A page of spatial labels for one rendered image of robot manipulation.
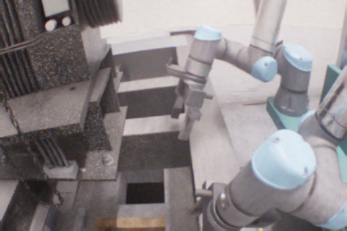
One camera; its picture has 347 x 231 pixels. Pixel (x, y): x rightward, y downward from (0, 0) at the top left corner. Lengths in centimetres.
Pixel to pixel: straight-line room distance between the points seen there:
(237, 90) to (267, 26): 157
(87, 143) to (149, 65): 126
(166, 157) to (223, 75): 125
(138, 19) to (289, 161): 178
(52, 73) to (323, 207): 81
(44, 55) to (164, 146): 56
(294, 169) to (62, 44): 71
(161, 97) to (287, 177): 100
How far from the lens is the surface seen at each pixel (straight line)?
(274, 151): 27
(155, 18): 194
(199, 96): 70
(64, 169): 81
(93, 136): 82
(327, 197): 33
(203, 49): 69
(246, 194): 31
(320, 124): 41
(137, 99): 121
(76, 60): 80
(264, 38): 66
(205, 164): 77
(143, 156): 98
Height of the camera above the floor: 122
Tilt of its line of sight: 35 degrees down
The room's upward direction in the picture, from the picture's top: 7 degrees counter-clockwise
